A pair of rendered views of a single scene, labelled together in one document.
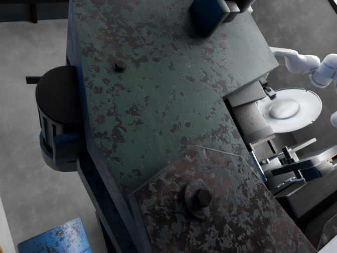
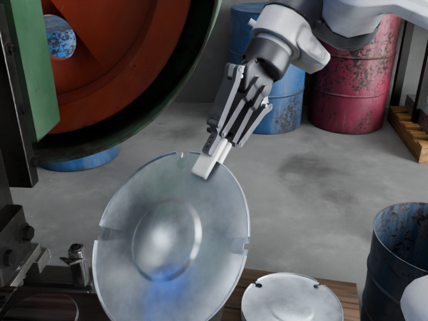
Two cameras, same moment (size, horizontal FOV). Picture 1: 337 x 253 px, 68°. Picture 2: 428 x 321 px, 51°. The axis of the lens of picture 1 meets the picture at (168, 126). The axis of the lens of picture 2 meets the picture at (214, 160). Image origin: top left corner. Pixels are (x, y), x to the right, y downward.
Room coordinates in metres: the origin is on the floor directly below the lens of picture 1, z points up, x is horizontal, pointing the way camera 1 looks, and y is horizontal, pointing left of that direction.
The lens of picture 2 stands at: (0.71, -0.88, 1.36)
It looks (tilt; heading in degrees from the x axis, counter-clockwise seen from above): 27 degrees down; 34
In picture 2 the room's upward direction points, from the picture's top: straight up
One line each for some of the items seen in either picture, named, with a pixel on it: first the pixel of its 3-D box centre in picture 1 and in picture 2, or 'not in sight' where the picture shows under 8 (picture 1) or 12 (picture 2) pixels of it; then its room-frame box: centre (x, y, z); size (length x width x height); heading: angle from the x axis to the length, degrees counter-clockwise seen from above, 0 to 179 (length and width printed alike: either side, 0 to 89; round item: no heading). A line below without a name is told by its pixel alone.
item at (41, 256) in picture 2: not in sight; (16, 261); (1.09, -0.14, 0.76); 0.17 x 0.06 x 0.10; 29
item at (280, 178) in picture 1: (260, 182); not in sight; (0.94, -0.22, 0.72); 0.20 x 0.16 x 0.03; 29
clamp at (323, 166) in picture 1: (294, 161); not in sight; (0.79, -0.30, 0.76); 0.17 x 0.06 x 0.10; 29
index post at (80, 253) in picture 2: not in sight; (78, 263); (1.15, -0.24, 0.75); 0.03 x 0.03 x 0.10; 29
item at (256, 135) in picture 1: (241, 146); not in sight; (0.94, -0.22, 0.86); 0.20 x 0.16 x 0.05; 29
